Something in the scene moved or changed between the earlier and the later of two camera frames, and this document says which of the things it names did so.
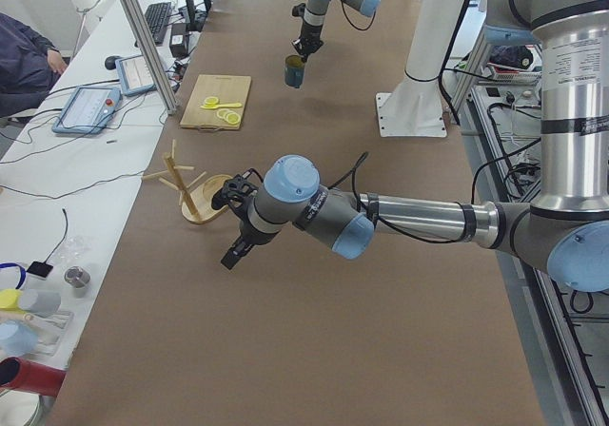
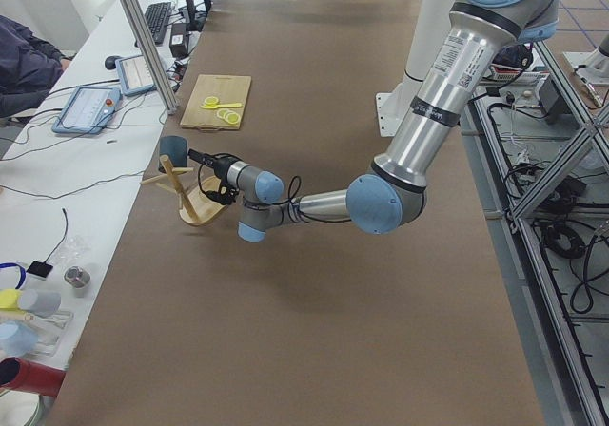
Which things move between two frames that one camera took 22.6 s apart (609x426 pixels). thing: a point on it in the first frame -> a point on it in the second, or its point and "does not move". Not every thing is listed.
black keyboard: (158, 16) does not move
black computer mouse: (110, 62) does not move
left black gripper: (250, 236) -> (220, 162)
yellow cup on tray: (9, 300) does not move
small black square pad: (40, 268) does not move
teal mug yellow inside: (294, 70) -> (176, 148)
